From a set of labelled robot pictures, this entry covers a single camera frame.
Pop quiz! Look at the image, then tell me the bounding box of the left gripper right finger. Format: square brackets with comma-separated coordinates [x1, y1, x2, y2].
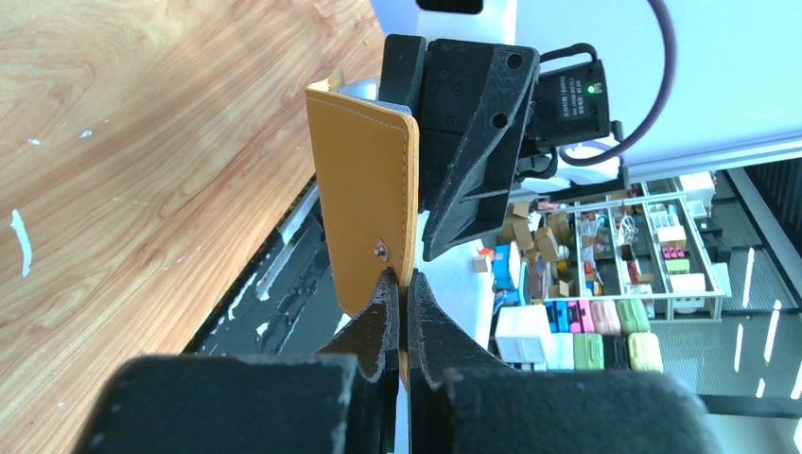
[407, 271, 506, 453]

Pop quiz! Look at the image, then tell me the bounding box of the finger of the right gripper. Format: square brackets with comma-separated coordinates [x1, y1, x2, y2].
[421, 44, 540, 261]

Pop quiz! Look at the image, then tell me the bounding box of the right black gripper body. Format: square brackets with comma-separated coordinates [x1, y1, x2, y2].
[378, 34, 612, 215]

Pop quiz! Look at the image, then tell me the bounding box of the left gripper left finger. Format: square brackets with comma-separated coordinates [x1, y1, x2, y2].
[319, 269, 400, 453]

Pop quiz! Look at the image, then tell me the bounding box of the yellow leather card holder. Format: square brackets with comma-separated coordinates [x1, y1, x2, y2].
[305, 68, 421, 390]

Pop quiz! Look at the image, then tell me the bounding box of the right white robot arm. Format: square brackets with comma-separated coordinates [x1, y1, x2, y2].
[378, 34, 624, 261]

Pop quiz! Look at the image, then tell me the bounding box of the storage shelf with boxes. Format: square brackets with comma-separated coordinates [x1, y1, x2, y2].
[497, 173, 731, 322]

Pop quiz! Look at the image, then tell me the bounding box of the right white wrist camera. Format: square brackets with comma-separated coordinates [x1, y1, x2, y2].
[370, 0, 518, 44]

